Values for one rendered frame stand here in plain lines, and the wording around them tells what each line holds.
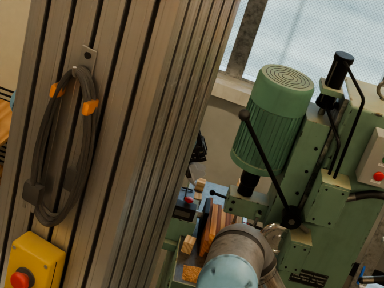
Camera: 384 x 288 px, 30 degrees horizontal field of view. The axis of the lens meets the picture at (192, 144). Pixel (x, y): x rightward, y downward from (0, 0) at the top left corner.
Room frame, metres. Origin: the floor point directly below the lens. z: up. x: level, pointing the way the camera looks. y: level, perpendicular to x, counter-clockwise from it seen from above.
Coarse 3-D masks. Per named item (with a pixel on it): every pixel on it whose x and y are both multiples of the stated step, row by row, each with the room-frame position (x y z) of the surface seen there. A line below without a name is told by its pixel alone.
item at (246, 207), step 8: (232, 192) 1.98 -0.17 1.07; (256, 192) 2.03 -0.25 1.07; (232, 200) 1.96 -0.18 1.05; (240, 200) 1.96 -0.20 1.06; (248, 200) 1.97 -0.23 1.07; (256, 200) 1.98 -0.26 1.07; (264, 200) 2.00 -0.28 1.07; (224, 208) 1.96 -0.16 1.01; (232, 208) 1.96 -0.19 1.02; (240, 208) 1.96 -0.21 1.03; (248, 208) 1.97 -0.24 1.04; (256, 208) 1.97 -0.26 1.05; (264, 208) 1.97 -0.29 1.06; (240, 216) 1.97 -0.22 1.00; (248, 216) 1.97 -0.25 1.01; (264, 216) 1.97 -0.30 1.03
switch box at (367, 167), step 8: (376, 128) 1.90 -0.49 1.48; (376, 136) 1.86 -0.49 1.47; (368, 144) 1.90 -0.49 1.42; (376, 144) 1.85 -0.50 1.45; (368, 152) 1.87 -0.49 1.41; (376, 152) 1.85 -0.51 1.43; (360, 160) 1.90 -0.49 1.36; (368, 160) 1.85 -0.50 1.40; (376, 160) 1.85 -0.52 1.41; (360, 168) 1.87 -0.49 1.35; (368, 168) 1.85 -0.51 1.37; (376, 168) 1.85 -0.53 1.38; (360, 176) 1.85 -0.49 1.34; (368, 176) 1.85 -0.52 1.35; (368, 184) 1.85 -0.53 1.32; (376, 184) 1.85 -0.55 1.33
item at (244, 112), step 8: (240, 112) 1.85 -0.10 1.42; (248, 112) 1.85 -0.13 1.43; (248, 120) 1.85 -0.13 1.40; (248, 128) 1.85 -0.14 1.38; (256, 136) 1.85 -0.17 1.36; (256, 144) 1.85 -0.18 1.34; (264, 160) 1.85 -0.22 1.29; (272, 176) 1.85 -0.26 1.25; (280, 192) 1.86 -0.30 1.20; (288, 208) 1.86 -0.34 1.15; (296, 208) 1.88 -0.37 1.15; (288, 216) 1.84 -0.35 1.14; (296, 216) 1.84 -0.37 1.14; (288, 224) 1.84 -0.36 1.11; (296, 224) 1.84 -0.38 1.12; (304, 232) 1.87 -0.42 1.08
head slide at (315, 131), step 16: (320, 112) 2.00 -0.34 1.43; (304, 128) 1.94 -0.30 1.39; (320, 128) 1.94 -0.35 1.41; (304, 144) 1.94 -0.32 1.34; (320, 144) 1.94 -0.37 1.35; (288, 160) 1.96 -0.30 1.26; (304, 160) 1.94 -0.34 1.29; (288, 176) 1.94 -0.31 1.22; (304, 176) 1.94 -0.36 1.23; (272, 192) 2.00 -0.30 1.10; (288, 192) 1.94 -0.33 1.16; (272, 208) 1.94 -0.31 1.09
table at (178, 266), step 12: (204, 192) 2.20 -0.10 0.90; (216, 192) 2.22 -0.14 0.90; (204, 204) 2.12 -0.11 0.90; (216, 204) 2.15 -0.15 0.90; (168, 240) 1.90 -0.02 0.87; (180, 240) 1.88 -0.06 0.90; (180, 252) 1.82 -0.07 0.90; (192, 252) 1.84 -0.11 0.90; (180, 264) 1.76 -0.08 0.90; (192, 264) 1.78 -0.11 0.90; (180, 276) 1.71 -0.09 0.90
